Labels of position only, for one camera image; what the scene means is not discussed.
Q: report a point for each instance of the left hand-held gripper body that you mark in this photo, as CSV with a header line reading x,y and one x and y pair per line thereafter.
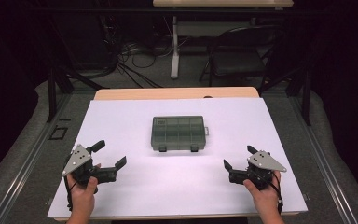
x,y
78,158

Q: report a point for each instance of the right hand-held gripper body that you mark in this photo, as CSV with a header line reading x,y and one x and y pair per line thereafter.
x,y
264,162

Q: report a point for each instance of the person's right hand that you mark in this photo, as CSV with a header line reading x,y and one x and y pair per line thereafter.
x,y
265,199

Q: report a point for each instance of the person's left hand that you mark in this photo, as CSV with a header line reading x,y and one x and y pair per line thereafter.
x,y
82,196

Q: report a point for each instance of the white board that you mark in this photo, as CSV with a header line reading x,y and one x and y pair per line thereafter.
x,y
174,183

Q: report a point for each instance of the grey translucent compartment box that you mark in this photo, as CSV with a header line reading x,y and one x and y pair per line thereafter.
x,y
178,133

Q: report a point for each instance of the black metal stand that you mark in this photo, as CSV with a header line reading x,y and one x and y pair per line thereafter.
x,y
57,84
301,87

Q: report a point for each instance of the wooden table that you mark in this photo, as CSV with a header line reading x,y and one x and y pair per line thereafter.
x,y
174,93

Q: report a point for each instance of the black folding chair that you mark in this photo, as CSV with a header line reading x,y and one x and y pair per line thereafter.
x,y
237,59

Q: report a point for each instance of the light wooden desk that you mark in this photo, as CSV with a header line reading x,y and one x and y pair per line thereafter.
x,y
222,3

